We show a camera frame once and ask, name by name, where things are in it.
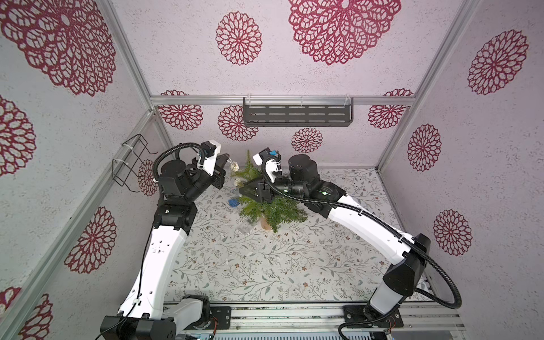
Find string lights with ornaments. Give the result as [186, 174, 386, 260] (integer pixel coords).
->
[228, 158, 239, 208]

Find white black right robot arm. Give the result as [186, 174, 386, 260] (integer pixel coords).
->
[239, 149, 430, 317]

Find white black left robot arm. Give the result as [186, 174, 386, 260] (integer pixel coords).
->
[99, 154, 229, 339]

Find small green christmas tree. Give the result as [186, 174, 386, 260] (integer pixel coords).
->
[233, 152, 307, 233]

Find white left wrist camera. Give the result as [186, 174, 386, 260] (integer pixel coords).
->
[198, 140, 221, 176]

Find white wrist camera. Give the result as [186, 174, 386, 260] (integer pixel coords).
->
[198, 140, 221, 176]
[252, 148, 282, 177]

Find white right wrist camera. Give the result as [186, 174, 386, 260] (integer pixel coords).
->
[252, 148, 282, 177]

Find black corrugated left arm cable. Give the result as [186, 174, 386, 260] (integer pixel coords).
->
[152, 142, 207, 184]

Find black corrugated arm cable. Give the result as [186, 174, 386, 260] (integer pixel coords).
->
[152, 142, 207, 184]
[261, 156, 463, 340]

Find black wire wall basket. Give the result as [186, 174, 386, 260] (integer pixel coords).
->
[110, 133, 157, 194]

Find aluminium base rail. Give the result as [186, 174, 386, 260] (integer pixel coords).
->
[108, 300, 464, 337]

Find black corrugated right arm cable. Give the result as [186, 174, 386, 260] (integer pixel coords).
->
[261, 156, 463, 340]

